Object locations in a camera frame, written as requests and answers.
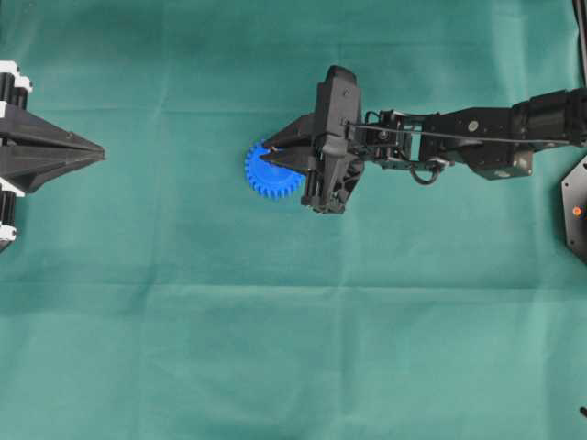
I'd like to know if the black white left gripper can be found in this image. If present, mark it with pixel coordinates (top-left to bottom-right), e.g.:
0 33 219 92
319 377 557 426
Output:
0 60 107 251

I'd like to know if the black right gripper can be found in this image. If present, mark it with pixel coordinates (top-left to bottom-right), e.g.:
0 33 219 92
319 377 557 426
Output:
260 65 365 215

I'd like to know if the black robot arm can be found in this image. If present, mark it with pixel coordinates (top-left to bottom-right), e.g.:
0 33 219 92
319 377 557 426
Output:
1 60 586 248

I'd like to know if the blue plastic gear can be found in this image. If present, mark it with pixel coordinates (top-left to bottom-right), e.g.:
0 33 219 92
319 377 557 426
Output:
244 139 305 200

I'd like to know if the green table cloth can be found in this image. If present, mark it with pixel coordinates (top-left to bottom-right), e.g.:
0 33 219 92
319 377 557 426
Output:
1 1 586 439

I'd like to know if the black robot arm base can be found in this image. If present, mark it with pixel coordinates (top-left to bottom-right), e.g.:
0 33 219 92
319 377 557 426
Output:
560 157 587 263

